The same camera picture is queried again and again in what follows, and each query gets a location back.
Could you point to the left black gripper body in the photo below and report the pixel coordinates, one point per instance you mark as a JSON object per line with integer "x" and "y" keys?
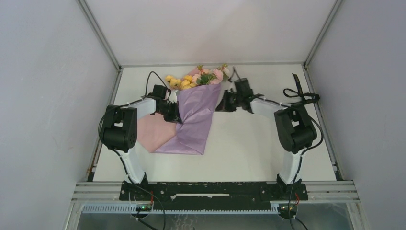
{"x": 169, "y": 110}

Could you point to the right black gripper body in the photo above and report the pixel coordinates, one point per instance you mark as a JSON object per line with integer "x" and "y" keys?
{"x": 231, "y": 100}

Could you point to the purple pink wrapping paper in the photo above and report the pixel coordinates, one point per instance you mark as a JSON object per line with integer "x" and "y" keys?
{"x": 196, "y": 107}

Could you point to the fake flower bouquet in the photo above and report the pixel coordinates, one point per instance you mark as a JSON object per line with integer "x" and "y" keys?
{"x": 199, "y": 76}

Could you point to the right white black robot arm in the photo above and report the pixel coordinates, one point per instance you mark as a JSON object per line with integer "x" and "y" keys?
{"x": 295, "y": 127}

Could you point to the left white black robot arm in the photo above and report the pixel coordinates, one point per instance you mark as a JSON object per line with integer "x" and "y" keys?
{"x": 118, "y": 127}

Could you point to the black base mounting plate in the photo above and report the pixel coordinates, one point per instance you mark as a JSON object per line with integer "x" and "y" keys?
{"x": 243, "y": 195}

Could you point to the white slotted cable duct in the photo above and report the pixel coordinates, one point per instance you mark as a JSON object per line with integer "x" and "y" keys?
{"x": 271, "y": 208}

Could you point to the aluminium frame rail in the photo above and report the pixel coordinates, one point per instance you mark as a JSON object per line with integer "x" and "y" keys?
{"x": 317, "y": 191}

